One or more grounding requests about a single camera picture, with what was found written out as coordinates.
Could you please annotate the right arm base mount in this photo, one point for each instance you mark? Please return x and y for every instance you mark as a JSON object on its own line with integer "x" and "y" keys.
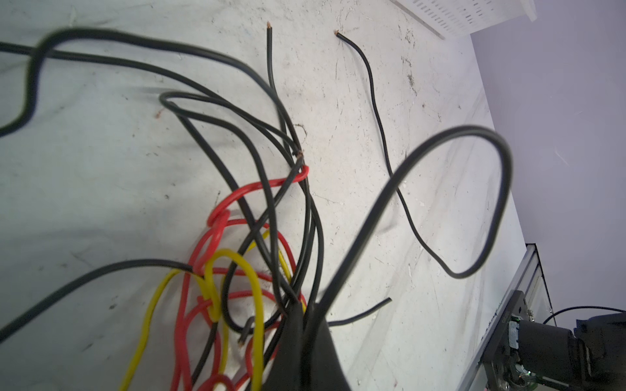
{"x": 589, "y": 357}

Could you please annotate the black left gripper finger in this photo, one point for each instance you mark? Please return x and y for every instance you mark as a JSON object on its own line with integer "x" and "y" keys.
{"x": 298, "y": 368}

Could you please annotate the white plastic basket right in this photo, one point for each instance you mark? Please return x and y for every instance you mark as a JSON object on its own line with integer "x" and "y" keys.
{"x": 450, "y": 19}

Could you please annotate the front rail with cables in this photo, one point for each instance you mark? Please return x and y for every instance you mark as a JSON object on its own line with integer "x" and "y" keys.
{"x": 527, "y": 298}

